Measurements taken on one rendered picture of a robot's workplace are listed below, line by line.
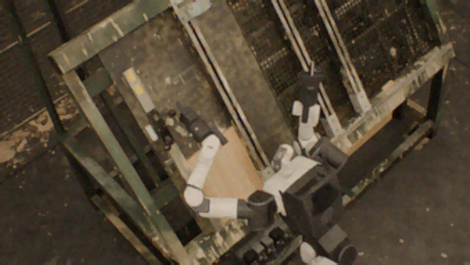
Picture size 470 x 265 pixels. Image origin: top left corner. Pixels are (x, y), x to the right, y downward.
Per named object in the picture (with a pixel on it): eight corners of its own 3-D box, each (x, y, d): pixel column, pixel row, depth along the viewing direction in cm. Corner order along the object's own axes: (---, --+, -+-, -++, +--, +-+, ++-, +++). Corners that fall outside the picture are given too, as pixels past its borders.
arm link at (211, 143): (208, 137, 287) (196, 164, 284) (208, 133, 278) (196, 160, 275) (221, 143, 287) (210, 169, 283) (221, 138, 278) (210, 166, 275)
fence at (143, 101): (213, 230, 320) (216, 231, 316) (120, 72, 285) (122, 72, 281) (220, 224, 321) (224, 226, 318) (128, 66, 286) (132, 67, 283)
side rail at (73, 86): (170, 257, 316) (180, 263, 306) (54, 73, 275) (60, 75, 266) (180, 249, 318) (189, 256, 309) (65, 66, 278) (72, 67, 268)
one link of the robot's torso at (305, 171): (363, 214, 284) (342, 153, 267) (312, 261, 272) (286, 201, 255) (321, 194, 308) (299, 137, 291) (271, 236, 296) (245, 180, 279)
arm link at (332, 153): (337, 152, 299) (347, 153, 285) (327, 167, 298) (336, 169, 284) (319, 137, 297) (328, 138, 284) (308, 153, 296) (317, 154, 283)
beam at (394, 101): (181, 274, 320) (190, 281, 311) (169, 257, 316) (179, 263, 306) (442, 55, 398) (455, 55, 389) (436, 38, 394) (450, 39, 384)
